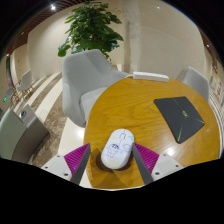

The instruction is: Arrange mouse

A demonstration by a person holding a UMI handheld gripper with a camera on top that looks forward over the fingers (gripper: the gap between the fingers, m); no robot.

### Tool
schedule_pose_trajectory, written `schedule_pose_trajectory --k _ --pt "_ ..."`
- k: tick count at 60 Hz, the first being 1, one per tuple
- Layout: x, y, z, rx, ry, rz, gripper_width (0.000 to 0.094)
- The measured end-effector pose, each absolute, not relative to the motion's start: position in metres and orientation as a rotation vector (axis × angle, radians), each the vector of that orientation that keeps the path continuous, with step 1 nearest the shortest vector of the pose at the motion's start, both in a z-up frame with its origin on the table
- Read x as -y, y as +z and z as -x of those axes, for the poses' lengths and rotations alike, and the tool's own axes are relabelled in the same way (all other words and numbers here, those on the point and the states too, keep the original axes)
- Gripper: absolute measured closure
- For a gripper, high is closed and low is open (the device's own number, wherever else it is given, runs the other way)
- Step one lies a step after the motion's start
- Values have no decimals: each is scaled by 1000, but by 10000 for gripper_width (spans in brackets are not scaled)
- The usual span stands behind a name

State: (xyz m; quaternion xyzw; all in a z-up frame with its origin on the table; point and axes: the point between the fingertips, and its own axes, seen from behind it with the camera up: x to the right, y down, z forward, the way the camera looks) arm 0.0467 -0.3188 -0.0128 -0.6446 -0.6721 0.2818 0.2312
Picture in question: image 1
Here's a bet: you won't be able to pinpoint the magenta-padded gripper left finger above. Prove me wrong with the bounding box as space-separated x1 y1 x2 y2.
41 142 92 186

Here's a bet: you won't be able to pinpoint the white chair wooden legs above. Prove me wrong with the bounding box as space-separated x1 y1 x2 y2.
16 69 34 99

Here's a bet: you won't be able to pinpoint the white power strip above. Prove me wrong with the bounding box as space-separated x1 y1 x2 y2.
132 70 170 83

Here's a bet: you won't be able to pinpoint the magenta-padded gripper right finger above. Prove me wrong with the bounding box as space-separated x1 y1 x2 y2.
131 142 184 186

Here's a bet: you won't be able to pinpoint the white cartoon-print computer mouse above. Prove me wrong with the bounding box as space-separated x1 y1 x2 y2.
100 128 135 170

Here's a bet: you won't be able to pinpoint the black mouse pad green lines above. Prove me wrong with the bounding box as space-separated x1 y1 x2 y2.
153 96 206 145

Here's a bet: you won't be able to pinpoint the large green potted plant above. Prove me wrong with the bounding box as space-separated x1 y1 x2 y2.
57 0 124 63

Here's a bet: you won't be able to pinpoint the grey-green sofa chair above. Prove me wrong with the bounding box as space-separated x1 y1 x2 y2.
0 103 51 164

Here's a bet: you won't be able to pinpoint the grey upholstered armchair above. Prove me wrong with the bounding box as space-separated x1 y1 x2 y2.
175 66 211 104
61 49 129 129

